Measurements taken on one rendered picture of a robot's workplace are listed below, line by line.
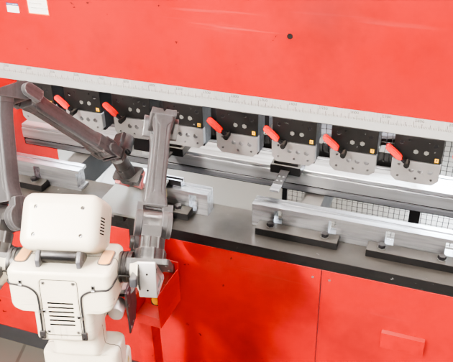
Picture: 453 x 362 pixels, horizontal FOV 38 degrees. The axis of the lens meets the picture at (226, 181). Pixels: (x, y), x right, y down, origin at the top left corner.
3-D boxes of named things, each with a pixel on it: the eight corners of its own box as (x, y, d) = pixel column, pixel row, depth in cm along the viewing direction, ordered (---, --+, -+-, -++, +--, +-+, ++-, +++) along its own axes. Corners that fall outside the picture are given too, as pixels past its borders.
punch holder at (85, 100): (68, 127, 251) (62, 87, 242) (80, 117, 258) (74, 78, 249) (103, 133, 247) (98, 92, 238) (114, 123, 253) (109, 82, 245)
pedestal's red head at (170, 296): (111, 314, 238) (105, 276, 229) (133, 286, 251) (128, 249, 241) (161, 329, 232) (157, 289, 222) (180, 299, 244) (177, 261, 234)
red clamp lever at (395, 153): (387, 145, 205) (410, 166, 206) (390, 139, 208) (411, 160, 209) (384, 149, 206) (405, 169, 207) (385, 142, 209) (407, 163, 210)
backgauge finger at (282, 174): (258, 192, 245) (258, 180, 243) (277, 158, 266) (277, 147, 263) (289, 197, 242) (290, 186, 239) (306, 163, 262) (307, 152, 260)
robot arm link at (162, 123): (149, 94, 201) (182, 99, 203) (144, 118, 213) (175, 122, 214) (134, 229, 180) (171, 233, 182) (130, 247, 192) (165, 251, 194)
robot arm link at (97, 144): (-1, 101, 199) (22, 93, 193) (3, 85, 202) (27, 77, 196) (99, 163, 230) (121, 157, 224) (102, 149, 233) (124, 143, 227)
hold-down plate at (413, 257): (364, 256, 230) (365, 249, 228) (367, 247, 234) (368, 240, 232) (455, 274, 221) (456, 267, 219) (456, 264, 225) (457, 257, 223)
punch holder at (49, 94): (24, 120, 257) (16, 80, 248) (36, 110, 264) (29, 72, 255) (57, 125, 253) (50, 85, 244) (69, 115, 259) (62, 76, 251)
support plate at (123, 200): (92, 210, 236) (92, 207, 236) (126, 174, 257) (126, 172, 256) (138, 220, 231) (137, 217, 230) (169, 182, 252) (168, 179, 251)
